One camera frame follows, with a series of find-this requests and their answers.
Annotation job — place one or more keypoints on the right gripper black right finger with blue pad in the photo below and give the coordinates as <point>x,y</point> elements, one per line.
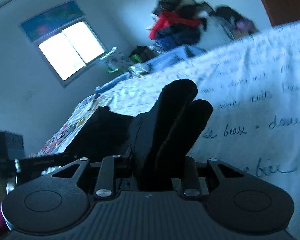
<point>215,179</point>

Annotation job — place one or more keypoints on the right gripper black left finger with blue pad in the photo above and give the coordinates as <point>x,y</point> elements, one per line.
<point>85,180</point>

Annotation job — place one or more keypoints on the black pants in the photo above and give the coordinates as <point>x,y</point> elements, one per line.
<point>158,139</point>

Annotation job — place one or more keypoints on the white script-print bedspread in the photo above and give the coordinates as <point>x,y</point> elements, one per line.
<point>253,85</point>

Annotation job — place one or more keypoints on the white floral bag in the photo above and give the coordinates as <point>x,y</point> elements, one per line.
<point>103,58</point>

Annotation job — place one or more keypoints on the bright sliding window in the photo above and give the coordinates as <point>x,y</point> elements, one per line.
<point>71,50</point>

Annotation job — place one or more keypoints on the green plastic chair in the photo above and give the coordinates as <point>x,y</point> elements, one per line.
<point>118,62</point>

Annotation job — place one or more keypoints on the light blue folded blanket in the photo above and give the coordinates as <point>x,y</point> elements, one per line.
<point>156,64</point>

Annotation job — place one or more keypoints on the floral window curtain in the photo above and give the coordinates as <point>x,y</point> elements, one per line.
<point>51,20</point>

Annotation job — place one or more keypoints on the dark blue garment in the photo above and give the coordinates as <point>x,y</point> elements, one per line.
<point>177,35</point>

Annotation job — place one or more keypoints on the purple bag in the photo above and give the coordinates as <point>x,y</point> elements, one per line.
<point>246,26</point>

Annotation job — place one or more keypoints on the red jacket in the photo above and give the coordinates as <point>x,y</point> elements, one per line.
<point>167,18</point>

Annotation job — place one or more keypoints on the black clothes pile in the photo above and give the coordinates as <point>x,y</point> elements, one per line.
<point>190,9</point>

